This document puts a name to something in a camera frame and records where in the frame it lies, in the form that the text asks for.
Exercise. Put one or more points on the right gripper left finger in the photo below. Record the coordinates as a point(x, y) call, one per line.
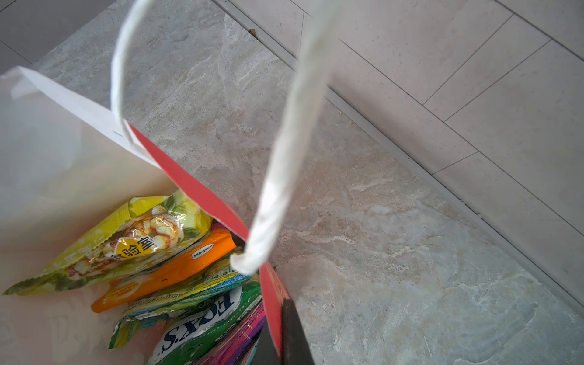
point(265, 351)

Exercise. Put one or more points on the red white paper bag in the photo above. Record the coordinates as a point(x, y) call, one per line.
point(67, 162)

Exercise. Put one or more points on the yellow green chips packet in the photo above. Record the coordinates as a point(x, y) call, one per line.
point(141, 234)

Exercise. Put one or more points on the orange snack packet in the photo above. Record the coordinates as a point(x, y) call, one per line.
point(191, 262)

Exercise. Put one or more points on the teal green snack packet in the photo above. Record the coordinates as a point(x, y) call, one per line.
point(172, 301)

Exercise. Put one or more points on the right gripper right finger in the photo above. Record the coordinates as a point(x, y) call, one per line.
point(295, 347)

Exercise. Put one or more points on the green Fox's candy packet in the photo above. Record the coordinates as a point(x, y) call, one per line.
point(191, 336)

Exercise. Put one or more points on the pink Fox's candy packet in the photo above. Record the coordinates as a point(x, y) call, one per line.
point(234, 344)

